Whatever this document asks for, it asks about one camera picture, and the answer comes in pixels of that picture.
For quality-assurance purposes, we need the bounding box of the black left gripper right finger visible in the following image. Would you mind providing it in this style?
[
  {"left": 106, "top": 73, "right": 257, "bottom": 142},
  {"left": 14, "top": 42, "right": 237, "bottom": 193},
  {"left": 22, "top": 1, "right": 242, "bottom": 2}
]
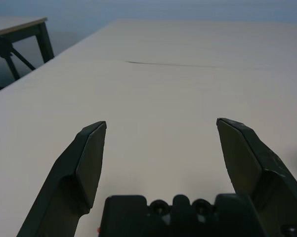
[{"left": 216, "top": 118, "right": 297, "bottom": 237}]

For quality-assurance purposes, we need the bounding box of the black tripod stand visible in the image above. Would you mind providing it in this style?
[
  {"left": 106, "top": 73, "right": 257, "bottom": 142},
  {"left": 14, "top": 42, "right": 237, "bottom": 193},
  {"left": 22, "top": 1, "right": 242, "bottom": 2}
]
[{"left": 0, "top": 24, "right": 37, "bottom": 71}]

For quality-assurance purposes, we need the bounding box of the side table with black legs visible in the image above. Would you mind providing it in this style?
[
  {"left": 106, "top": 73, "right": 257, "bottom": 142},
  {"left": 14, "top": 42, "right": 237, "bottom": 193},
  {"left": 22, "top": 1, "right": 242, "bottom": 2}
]
[{"left": 0, "top": 16, "right": 55, "bottom": 81}]

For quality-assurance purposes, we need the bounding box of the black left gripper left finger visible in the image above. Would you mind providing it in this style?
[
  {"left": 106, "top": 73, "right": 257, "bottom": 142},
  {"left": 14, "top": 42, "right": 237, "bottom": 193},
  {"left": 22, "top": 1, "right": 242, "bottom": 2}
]
[{"left": 16, "top": 120, "right": 107, "bottom": 237}]

